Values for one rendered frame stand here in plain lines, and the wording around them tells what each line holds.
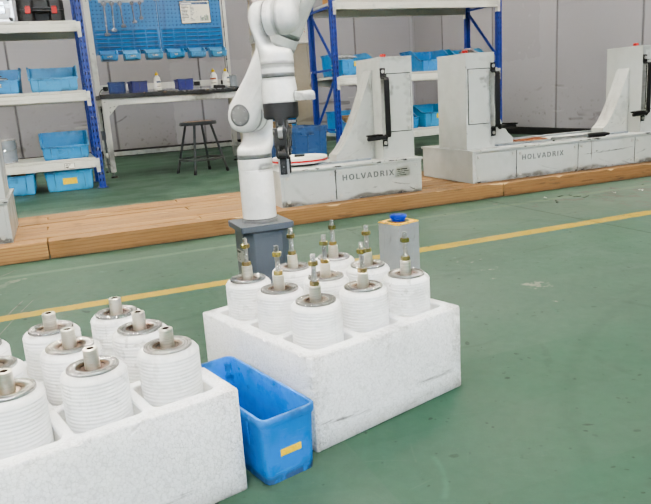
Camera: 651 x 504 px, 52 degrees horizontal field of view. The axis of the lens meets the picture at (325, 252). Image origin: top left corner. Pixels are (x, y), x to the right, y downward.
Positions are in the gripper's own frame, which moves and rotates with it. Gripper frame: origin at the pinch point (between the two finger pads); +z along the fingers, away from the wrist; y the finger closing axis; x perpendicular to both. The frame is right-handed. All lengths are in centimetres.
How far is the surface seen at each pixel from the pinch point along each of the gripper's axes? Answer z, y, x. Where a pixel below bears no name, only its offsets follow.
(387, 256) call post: 24.0, -13.3, 22.1
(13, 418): 24, 63, -34
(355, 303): 23.9, 22.6, 13.0
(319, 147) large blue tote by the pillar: 28, -448, -2
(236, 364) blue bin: 36.0, 20.0, -11.3
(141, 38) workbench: -83, -552, -174
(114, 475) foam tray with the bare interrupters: 36, 59, -23
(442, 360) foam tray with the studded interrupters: 40, 16, 30
